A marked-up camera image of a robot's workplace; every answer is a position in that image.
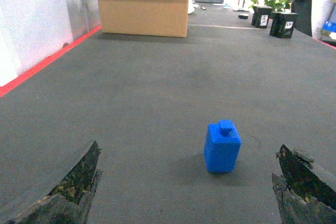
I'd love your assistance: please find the black office chair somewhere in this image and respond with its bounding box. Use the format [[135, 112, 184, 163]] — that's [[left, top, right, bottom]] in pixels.
[[291, 0, 312, 37]]

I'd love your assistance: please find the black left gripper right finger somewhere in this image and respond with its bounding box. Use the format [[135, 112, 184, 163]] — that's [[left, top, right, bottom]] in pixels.
[[271, 144, 335, 223]]

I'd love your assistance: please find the black box far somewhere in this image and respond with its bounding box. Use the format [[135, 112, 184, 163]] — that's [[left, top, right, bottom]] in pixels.
[[251, 5, 273, 28]]

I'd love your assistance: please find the small black flat object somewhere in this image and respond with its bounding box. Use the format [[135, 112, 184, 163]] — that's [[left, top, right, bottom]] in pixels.
[[238, 14, 249, 19]]

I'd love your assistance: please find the large cardboard box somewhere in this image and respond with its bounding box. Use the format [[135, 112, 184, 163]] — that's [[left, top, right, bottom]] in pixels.
[[98, 0, 189, 38]]

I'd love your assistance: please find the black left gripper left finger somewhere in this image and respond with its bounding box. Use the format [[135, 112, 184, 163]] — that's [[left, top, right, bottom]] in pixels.
[[1, 141, 102, 223]]

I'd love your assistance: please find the blue bottle-shaped part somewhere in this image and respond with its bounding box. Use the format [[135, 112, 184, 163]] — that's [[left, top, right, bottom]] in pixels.
[[204, 120, 241, 173]]

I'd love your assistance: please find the black box near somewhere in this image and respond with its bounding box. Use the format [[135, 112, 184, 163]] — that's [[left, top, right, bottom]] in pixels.
[[269, 12, 298, 39]]

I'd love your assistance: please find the black box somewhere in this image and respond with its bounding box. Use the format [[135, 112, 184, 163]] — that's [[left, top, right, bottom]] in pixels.
[[251, 5, 273, 28], [269, 12, 298, 39]]

